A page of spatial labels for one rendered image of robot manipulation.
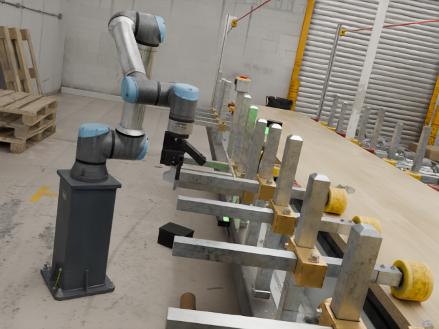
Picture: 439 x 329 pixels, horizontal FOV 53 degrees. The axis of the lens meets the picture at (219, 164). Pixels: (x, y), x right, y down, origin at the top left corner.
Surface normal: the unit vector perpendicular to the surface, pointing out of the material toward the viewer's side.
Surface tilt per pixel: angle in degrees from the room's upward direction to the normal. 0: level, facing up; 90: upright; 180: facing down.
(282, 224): 90
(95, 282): 90
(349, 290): 90
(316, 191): 90
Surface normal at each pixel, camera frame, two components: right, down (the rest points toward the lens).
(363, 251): 0.06, 0.25
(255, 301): 0.18, -0.95
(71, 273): 0.56, 0.29
